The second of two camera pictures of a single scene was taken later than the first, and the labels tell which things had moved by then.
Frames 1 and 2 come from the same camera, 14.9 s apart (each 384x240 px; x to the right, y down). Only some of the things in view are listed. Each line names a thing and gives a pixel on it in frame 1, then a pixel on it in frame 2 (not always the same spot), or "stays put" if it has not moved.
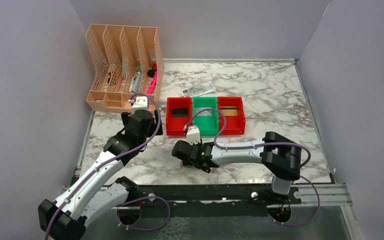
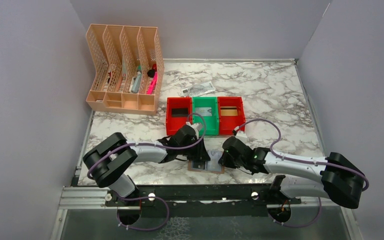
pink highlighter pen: [151, 88] stays put
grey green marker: [137, 81] stays put
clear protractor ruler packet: [198, 90] stays put
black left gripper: [125, 118] to [198, 152]
